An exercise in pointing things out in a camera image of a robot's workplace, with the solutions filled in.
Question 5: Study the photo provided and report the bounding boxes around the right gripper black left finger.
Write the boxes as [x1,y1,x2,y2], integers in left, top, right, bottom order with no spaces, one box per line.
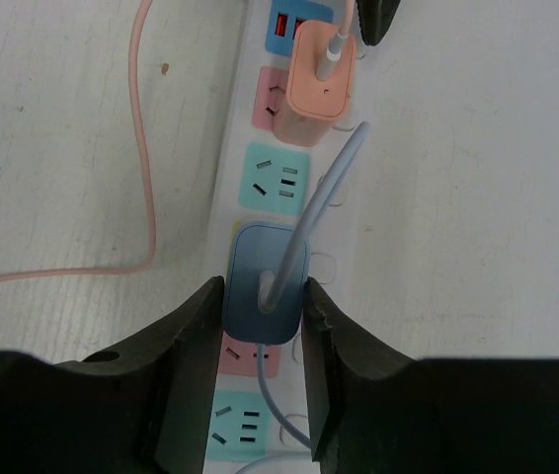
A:
[0,276,224,473]

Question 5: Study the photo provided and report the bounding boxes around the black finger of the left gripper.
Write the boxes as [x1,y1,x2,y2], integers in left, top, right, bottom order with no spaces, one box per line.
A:
[356,0,401,45]

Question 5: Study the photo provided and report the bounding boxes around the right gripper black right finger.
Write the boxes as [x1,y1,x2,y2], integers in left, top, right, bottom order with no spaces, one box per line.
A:
[301,279,559,473]

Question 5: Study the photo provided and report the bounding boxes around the pink charger plug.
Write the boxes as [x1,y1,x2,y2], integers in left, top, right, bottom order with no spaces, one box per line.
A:
[272,20,357,147]

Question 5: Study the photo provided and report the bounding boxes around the blue charger cable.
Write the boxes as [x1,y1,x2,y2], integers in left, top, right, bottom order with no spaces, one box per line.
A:
[229,120,371,474]

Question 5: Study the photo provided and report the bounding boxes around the white colourful power strip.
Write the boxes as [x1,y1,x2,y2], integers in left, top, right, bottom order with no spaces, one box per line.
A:
[203,1,375,473]

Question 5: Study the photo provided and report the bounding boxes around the blue charger plug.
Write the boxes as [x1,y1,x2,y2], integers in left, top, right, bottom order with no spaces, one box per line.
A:
[222,221,310,346]

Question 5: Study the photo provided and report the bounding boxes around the pink charger cable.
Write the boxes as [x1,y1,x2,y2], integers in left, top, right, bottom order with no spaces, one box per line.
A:
[0,0,355,291]

